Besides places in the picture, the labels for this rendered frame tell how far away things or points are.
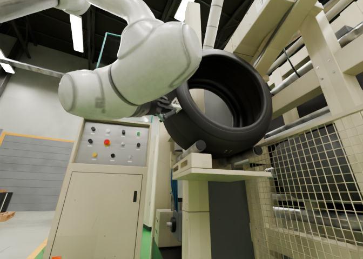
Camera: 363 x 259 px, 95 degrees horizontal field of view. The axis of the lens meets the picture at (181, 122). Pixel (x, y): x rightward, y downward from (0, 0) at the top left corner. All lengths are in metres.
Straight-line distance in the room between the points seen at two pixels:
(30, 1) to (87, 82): 0.46
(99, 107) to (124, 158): 1.07
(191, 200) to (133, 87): 0.84
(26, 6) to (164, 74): 0.57
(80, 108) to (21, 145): 9.90
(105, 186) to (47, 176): 8.47
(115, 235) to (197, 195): 0.61
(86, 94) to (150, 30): 0.16
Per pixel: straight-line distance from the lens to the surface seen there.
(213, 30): 2.11
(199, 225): 1.08
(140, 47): 0.31
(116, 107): 0.37
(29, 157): 10.04
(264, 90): 1.00
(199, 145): 0.70
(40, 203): 9.74
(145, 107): 0.47
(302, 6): 1.23
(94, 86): 0.36
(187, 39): 0.29
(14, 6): 0.76
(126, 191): 1.33
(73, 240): 1.40
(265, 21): 1.23
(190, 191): 1.05
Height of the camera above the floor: 0.71
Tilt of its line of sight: 23 degrees up
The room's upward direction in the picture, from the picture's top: 1 degrees clockwise
